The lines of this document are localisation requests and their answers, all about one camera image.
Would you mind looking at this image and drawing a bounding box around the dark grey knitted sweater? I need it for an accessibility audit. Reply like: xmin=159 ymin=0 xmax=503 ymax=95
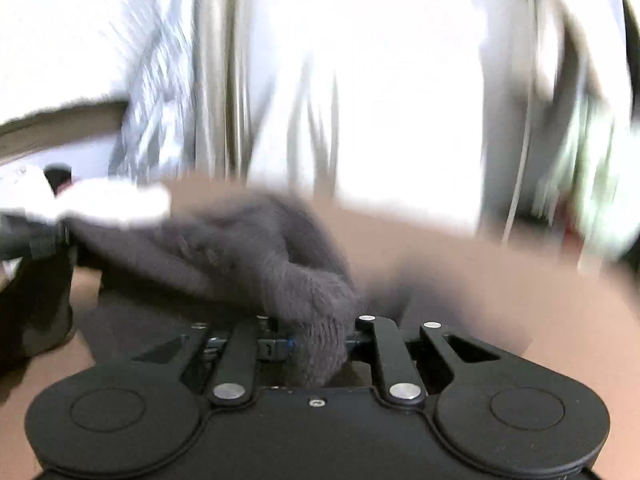
xmin=0 ymin=192 xmax=367 ymax=388

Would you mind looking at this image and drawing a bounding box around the white garment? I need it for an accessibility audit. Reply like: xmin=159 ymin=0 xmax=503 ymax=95
xmin=0 ymin=166 xmax=171 ymax=228

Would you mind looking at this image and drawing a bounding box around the silver foil sheet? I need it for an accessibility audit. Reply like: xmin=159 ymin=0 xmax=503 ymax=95
xmin=110 ymin=0 xmax=198 ymax=183

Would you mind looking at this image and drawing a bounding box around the brown table cloth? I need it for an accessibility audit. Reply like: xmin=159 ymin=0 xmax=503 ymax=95
xmin=0 ymin=169 xmax=640 ymax=480

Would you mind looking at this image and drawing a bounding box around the pale green patterned cloth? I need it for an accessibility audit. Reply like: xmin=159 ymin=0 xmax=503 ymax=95
xmin=534 ymin=94 xmax=639 ymax=260

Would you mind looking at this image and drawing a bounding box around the white curtain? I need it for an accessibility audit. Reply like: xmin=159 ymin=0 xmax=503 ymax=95
xmin=193 ymin=0 xmax=537 ymax=233

